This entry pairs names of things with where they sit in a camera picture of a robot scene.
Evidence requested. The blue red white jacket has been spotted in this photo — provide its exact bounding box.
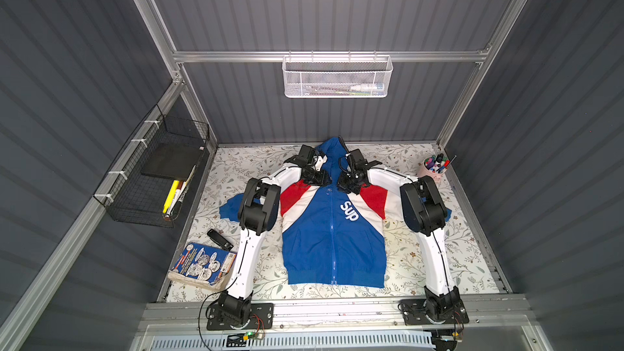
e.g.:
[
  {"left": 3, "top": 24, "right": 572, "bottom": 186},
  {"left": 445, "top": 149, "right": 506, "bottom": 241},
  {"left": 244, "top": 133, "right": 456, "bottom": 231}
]
[{"left": 218, "top": 136, "right": 453, "bottom": 289}]

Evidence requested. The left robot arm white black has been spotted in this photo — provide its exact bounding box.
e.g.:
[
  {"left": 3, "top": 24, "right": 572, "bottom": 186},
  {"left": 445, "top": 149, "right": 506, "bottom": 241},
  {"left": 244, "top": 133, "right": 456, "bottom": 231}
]
[{"left": 214, "top": 163, "right": 331, "bottom": 328}]

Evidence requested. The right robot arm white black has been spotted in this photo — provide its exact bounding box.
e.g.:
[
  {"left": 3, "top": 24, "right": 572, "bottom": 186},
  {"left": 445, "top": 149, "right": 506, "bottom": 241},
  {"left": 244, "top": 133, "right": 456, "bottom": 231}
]
[{"left": 338, "top": 167, "right": 469, "bottom": 325}]

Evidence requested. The pink pen cup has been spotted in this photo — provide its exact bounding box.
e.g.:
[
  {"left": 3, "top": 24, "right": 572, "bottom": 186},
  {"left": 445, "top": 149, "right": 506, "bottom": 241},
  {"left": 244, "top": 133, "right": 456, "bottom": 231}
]
[{"left": 417, "top": 153, "right": 456, "bottom": 180}]

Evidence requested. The small black remote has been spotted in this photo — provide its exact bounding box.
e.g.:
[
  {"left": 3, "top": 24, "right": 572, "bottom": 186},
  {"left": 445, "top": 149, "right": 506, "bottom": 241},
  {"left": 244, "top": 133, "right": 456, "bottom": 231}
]
[{"left": 206, "top": 229, "right": 234, "bottom": 251}]

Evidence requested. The blue picture book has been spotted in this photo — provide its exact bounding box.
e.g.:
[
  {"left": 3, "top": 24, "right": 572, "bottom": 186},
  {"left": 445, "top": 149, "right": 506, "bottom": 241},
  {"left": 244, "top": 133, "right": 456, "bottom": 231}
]
[{"left": 167, "top": 242, "right": 237, "bottom": 290}]

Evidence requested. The black notebook in basket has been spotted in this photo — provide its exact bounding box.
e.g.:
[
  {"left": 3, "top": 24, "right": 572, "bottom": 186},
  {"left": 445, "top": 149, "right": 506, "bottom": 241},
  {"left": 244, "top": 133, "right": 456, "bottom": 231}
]
[{"left": 141, "top": 143, "right": 204, "bottom": 181}]

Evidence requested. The yellow marker in basket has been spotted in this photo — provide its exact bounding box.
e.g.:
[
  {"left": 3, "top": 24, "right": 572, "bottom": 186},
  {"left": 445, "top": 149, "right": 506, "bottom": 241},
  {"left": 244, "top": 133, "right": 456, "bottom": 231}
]
[{"left": 162, "top": 180, "right": 180, "bottom": 215}]

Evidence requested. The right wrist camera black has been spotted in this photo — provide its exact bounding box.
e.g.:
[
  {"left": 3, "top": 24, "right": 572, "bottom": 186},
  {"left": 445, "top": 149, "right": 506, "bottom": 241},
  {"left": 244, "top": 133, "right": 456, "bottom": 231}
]
[{"left": 345, "top": 149, "right": 381, "bottom": 172}]

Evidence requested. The white wire mesh basket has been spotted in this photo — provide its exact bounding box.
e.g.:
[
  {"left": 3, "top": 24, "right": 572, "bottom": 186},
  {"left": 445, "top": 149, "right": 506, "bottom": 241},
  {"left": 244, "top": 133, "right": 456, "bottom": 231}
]
[{"left": 282, "top": 54, "right": 393, "bottom": 98}]

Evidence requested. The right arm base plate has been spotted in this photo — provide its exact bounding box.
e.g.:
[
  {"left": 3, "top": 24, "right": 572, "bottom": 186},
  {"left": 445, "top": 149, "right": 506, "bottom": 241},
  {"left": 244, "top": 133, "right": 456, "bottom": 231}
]
[{"left": 397, "top": 298, "right": 470, "bottom": 326}]

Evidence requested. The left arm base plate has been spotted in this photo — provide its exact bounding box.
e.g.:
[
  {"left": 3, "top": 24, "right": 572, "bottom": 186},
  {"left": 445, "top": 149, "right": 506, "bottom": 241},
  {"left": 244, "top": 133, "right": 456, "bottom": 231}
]
[{"left": 204, "top": 303, "right": 275, "bottom": 331}]

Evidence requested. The black wire wall basket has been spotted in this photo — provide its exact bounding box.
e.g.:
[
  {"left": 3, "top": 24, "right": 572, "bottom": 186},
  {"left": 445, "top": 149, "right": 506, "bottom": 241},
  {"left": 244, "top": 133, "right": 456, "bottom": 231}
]
[{"left": 94, "top": 109, "right": 210, "bottom": 228}]

